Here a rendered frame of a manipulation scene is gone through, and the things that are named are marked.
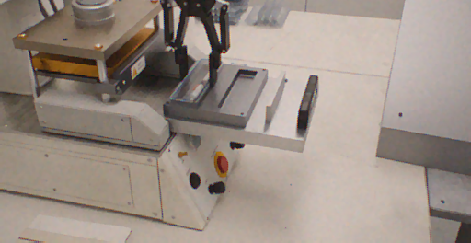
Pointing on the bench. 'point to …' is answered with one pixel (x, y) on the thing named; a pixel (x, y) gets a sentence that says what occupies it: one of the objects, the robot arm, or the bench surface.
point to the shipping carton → (73, 232)
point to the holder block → (224, 98)
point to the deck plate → (158, 87)
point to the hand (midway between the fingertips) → (198, 67)
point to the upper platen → (67, 66)
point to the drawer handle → (307, 101)
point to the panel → (185, 158)
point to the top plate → (90, 25)
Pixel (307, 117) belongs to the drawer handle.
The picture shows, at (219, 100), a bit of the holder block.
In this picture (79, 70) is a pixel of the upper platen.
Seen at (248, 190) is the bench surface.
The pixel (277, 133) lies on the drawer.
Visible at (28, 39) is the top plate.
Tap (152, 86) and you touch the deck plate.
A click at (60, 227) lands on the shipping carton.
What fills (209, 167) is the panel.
